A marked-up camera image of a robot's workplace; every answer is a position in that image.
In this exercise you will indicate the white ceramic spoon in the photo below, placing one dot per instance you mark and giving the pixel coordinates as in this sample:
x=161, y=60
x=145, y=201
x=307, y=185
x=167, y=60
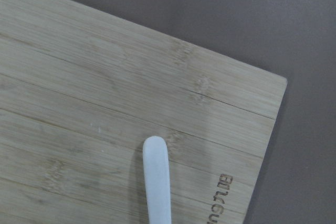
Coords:
x=157, y=180

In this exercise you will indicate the bamboo cutting board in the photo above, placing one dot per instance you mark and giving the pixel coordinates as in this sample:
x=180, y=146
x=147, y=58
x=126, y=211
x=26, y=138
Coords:
x=81, y=90

